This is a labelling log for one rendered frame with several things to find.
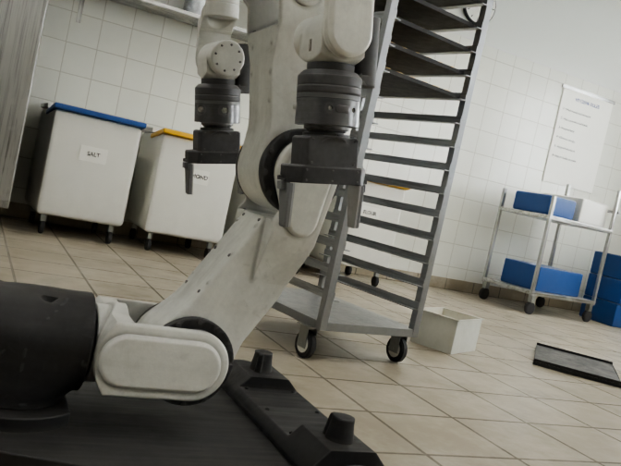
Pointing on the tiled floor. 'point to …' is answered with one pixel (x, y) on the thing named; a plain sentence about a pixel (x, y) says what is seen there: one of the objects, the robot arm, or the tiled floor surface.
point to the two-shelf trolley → (550, 255)
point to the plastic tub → (448, 330)
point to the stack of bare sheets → (576, 364)
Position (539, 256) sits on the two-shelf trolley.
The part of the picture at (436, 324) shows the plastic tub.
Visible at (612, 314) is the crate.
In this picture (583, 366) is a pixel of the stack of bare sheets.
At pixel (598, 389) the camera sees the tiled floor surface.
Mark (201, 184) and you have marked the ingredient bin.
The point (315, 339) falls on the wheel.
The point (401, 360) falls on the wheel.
